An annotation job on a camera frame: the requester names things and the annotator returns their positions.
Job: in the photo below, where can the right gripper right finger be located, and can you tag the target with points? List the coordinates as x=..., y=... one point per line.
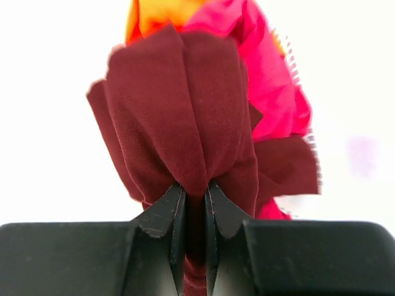
x=246, y=256

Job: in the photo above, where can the maroon t shirt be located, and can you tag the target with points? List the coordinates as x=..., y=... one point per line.
x=173, y=108

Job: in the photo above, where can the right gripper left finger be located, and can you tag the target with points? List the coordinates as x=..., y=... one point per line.
x=143, y=256

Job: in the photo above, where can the orange t shirt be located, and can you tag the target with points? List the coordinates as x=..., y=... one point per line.
x=157, y=18

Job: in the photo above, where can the pink t shirt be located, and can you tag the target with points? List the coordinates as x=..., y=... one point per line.
x=265, y=77

